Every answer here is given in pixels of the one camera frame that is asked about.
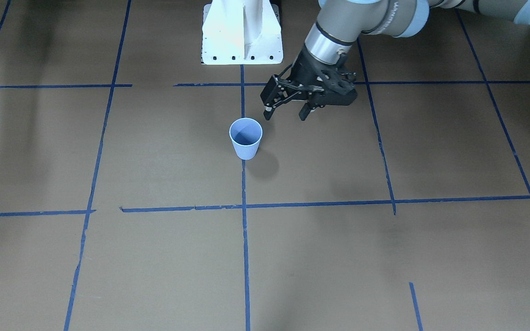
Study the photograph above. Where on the blue ribbed plastic cup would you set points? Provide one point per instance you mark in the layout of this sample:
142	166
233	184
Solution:
245	135

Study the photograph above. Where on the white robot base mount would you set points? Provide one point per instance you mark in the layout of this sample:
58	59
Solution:
241	32

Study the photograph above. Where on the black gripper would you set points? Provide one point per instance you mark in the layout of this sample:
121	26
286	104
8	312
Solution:
302	70

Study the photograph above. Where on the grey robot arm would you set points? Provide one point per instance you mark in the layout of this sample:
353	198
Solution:
340	22

